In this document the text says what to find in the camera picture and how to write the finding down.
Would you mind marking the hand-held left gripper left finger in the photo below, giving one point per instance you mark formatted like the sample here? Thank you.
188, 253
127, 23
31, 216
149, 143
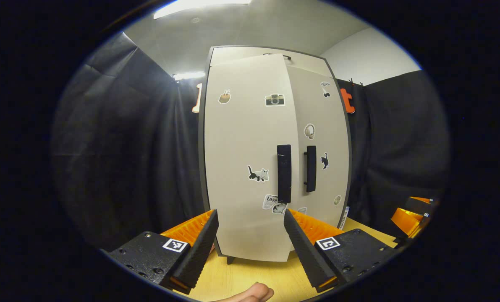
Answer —
197, 256

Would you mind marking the bright lamp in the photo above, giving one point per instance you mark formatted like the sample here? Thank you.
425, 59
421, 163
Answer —
189, 75

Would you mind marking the white shoe cabinet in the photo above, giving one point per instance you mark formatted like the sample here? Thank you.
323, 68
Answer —
201, 167

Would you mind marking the black backdrop cloth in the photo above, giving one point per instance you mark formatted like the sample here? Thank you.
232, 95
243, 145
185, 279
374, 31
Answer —
128, 147

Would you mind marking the ceiling light panel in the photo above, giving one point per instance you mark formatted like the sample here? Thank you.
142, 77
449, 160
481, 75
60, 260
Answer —
199, 6

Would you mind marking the white shoe cabinet door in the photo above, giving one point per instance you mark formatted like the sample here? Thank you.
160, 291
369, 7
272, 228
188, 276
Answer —
241, 134
317, 113

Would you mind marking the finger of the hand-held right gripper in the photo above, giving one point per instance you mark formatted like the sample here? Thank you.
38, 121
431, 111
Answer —
422, 204
407, 220

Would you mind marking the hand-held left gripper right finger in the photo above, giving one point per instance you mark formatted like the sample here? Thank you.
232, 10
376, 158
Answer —
306, 256

